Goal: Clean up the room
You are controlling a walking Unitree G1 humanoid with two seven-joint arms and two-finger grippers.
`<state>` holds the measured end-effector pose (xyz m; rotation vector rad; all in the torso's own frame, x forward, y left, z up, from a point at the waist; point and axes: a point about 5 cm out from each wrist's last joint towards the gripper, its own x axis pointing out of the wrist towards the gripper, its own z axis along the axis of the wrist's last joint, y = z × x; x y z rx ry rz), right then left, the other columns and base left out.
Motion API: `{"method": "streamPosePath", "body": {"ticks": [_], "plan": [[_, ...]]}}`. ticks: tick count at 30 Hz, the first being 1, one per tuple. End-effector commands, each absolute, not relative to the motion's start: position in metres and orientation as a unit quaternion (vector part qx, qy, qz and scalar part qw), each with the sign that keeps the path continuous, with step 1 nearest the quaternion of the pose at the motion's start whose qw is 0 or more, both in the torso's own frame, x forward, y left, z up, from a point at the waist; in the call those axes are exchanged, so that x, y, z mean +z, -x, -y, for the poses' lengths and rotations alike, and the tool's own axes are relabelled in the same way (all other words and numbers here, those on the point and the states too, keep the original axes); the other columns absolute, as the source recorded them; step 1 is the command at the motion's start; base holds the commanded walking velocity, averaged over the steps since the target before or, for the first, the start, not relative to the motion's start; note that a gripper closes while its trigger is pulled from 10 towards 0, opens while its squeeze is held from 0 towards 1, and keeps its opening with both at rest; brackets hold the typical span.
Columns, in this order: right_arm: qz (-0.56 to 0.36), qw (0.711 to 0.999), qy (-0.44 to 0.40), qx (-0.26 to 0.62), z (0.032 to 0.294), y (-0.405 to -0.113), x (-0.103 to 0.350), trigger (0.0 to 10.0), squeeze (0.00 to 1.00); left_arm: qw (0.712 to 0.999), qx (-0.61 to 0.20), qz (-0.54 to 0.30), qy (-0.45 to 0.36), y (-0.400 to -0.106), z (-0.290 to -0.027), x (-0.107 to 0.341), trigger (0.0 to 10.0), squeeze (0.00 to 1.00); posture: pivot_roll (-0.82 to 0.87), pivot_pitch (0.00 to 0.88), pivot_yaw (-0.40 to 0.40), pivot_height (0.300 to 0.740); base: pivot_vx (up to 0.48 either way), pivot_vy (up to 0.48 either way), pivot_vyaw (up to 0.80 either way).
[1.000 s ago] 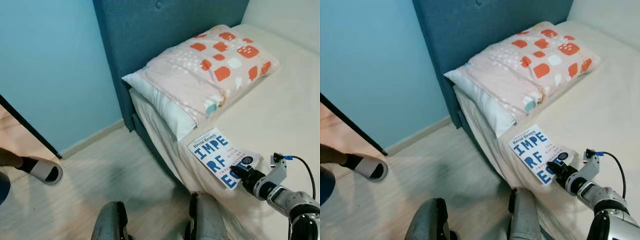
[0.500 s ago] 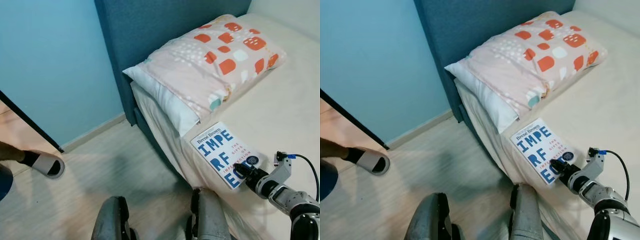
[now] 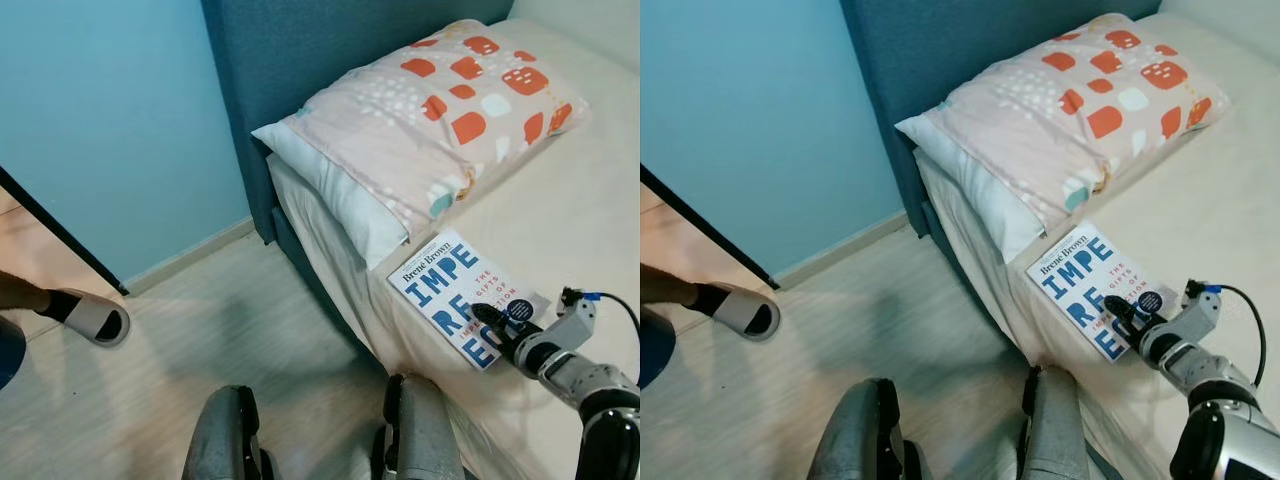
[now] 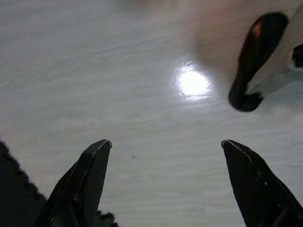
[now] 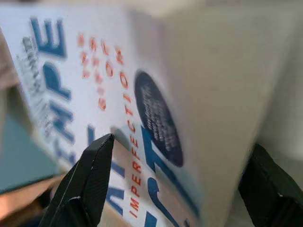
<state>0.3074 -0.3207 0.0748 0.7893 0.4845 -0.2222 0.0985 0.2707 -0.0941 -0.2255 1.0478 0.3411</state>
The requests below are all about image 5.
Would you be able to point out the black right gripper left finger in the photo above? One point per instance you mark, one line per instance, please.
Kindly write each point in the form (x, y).
(80, 189)

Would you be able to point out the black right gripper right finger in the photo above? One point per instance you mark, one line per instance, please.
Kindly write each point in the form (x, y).
(272, 194)

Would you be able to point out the white book with blue lettering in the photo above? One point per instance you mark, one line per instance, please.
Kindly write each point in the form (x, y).
(94, 94)

